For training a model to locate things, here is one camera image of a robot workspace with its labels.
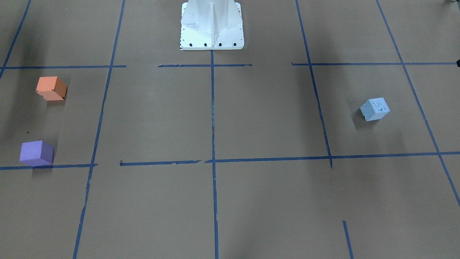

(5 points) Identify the light blue foam block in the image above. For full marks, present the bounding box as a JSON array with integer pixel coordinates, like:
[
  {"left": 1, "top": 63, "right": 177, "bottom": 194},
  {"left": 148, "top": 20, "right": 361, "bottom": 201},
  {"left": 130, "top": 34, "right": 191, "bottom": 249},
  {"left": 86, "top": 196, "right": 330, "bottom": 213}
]
[{"left": 360, "top": 98, "right": 391, "bottom": 122}]

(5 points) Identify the orange foam block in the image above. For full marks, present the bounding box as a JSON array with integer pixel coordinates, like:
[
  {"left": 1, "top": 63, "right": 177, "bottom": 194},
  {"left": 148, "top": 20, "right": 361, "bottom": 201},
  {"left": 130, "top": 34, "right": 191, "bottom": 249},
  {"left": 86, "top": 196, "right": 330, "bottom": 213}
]
[{"left": 36, "top": 76, "right": 68, "bottom": 101}]

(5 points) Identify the purple foam block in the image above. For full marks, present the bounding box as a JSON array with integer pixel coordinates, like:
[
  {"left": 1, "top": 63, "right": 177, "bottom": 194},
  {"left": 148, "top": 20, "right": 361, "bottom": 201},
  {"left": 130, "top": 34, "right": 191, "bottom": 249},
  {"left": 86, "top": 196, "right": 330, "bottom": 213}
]
[{"left": 19, "top": 140, "right": 54, "bottom": 167}]

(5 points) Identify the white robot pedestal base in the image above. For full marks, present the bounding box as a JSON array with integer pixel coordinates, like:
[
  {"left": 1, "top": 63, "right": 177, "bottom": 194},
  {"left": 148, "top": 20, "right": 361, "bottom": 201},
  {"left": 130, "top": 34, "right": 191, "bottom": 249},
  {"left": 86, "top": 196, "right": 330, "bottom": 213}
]
[{"left": 180, "top": 0, "right": 245, "bottom": 51}]

